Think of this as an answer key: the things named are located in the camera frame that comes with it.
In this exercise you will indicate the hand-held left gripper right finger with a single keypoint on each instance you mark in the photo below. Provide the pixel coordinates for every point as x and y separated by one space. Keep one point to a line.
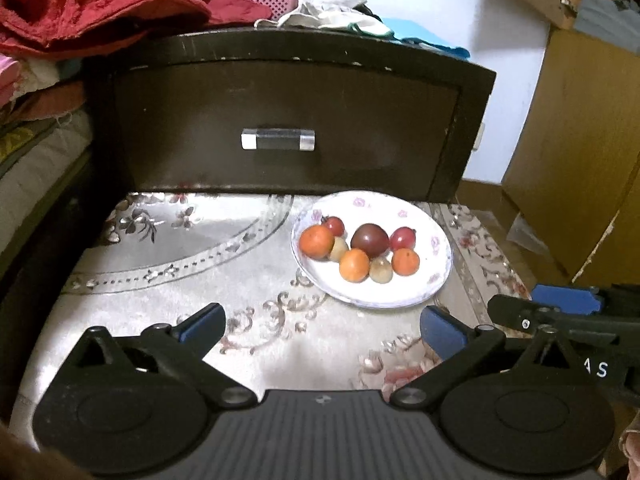
440 334

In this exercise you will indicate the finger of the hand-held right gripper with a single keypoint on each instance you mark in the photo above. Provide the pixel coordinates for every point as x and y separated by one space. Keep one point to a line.
510 315
565 299

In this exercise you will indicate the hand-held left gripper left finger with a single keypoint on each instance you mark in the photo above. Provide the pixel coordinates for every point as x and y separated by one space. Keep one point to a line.
205 324

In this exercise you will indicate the white floral plate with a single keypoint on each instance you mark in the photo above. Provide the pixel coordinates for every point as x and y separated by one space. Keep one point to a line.
400 292

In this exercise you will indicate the small orange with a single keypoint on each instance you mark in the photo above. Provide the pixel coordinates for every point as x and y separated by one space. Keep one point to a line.
405 261
354 265

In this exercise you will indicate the green-brown round fruit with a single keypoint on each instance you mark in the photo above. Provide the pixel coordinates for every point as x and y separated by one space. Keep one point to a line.
381 270

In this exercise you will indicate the pale yellow round fruit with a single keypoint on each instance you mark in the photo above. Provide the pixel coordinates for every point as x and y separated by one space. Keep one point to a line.
341 249

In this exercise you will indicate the large orange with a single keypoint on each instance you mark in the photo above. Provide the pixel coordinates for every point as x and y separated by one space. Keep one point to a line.
316 241

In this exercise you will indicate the red tomato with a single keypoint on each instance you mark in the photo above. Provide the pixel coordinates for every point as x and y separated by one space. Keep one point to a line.
403 238
335 226

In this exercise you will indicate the dark purple tomato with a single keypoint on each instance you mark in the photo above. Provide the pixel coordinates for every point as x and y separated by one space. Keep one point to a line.
370 238

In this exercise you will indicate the yellow wooden cabinet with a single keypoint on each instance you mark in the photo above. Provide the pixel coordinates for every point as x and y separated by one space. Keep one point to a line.
575 135

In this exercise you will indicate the dark nightstand drawer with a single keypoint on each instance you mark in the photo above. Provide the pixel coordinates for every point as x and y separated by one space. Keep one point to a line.
200 125

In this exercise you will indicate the dark wooden nightstand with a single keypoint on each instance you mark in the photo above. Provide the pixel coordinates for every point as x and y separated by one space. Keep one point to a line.
472 110

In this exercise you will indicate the bedding pile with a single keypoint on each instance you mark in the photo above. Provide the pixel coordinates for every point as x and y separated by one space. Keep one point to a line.
35 160

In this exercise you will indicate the grey cloth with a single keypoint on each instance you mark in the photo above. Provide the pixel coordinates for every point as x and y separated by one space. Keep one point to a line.
605 15

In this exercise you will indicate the teal cloth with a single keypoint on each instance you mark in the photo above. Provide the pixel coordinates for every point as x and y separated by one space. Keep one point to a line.
415 27

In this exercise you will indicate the white cloth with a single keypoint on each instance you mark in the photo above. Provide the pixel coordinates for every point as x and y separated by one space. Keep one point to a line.
325 15

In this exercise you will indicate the red towel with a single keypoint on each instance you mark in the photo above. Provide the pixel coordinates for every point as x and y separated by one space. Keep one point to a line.
75 5

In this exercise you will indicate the white wall socket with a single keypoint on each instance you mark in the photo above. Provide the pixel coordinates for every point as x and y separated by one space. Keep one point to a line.
479 137

